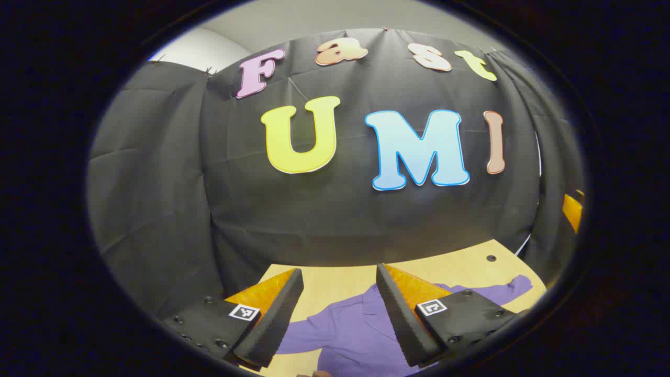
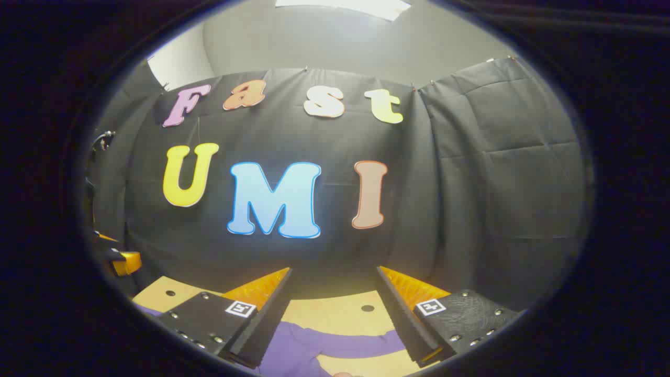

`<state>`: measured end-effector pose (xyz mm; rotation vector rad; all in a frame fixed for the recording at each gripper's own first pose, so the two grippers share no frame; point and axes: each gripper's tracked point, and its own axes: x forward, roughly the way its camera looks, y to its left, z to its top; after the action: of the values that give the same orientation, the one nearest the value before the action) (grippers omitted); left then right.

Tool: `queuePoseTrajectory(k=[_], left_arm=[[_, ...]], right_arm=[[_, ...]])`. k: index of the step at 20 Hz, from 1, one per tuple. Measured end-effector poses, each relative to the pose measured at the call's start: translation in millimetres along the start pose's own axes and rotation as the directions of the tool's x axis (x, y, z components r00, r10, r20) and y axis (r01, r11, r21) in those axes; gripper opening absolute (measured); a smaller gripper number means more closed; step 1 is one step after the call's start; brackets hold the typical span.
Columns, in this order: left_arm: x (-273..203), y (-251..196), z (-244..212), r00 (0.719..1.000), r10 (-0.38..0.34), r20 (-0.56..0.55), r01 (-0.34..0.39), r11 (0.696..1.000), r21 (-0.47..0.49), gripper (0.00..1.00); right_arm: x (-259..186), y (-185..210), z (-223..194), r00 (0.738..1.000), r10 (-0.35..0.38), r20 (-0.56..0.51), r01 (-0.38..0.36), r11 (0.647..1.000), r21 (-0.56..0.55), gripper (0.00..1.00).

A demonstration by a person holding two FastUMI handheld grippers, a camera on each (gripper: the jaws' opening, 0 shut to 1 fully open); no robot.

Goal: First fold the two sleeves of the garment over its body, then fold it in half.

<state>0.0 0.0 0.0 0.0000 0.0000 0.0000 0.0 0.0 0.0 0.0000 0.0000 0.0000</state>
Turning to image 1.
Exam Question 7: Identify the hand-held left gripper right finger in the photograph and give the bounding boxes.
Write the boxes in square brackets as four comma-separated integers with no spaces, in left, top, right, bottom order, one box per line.
[376,263,529,368]

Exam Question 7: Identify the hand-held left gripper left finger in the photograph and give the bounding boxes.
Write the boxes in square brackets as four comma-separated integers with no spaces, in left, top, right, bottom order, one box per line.
[160,268,305,372]

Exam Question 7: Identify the purple knit cardigan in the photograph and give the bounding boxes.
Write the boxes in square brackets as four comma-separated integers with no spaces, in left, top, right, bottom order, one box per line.
[275,275,533,377]

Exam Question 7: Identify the black backdrop cloth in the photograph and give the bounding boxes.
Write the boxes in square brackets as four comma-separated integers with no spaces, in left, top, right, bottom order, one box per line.
[86,27,585,320]

